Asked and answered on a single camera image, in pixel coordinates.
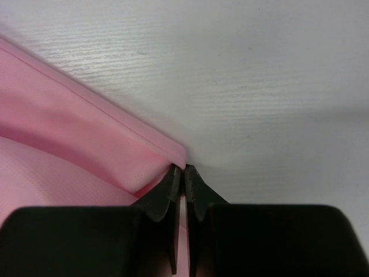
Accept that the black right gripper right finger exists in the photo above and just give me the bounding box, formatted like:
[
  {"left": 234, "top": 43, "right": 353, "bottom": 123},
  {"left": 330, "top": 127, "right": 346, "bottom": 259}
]
[{"left": 184, "top": 165, "right": 368, "bottom": 276}]

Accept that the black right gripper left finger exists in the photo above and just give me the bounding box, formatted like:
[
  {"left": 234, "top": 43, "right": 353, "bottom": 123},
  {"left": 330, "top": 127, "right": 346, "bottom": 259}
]
[{"left": 1, "top": 166, "right": 182, "bottom": 276}]

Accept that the pink t shirt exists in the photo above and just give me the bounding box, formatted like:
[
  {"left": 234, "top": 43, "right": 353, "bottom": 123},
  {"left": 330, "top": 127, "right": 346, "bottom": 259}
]
[{"left": 1, "top": 40, "right": 189, "bottom": 276}]

